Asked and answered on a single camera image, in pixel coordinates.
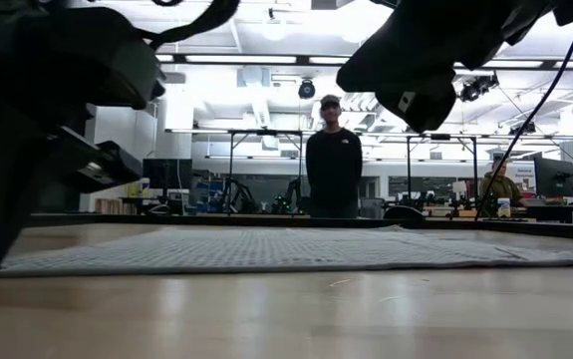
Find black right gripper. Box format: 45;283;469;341
335;0;556;94

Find grey microfiber towel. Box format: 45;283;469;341
0;224;573;278

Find black ceiling spotlight cluster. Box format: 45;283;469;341
457;73;500;104

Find black ceiling speaker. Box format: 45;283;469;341
298;78;317;100

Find wooden block stack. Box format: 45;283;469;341
94;197;126;215

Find person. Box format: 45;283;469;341
305;94;364;219
479;155;529;218

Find white printed sign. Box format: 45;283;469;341
512;162;536;193

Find black computer monitor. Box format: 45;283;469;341
533;156;573;198
142;158;193;190

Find blue storage bins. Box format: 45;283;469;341
193;178;227;214

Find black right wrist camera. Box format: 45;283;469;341
375;69;459;134

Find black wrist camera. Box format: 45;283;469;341
46;127;143;194
375;69;459;134

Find black frame workstation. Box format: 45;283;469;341
360;132;480;213
164;128;305;215

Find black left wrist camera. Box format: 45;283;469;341
46;127;143;194

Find black thin robot cable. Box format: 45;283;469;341
473;14;573;221

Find black curved frame handle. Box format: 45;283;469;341
383;204;426;220

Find black looped gripper cable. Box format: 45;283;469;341
136;0;241;51

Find black aluminium table frame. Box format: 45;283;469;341
26;212;573;243

